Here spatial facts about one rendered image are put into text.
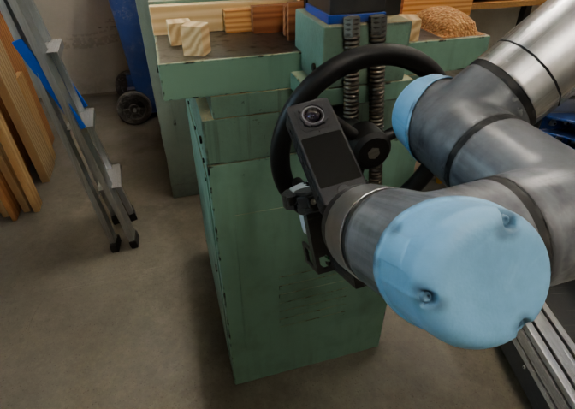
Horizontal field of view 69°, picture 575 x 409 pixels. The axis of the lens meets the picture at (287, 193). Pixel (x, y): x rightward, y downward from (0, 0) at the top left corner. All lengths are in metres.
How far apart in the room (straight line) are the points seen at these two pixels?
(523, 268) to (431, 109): 0.18
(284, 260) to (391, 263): 0.73
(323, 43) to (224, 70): 0.17
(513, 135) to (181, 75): 0.51
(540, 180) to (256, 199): 0.62
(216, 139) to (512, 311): 0.59
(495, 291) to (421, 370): 1.14
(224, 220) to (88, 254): 1.01
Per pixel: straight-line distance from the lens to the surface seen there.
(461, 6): 1.04
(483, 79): 0.38
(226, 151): 0.76
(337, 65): 0.54
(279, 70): 0.72
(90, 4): 3.14
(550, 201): 0.27
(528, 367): 1.28
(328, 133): 0.39
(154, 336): 1.42
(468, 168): 0.33
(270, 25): 0.84
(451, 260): 0.21
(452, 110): 0.36
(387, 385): 1.30
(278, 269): 0.96
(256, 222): 0.86
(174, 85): 0.70
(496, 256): 0.22
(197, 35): 0.70
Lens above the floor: 1.10
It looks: 35 degrees down
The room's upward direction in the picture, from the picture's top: straight up
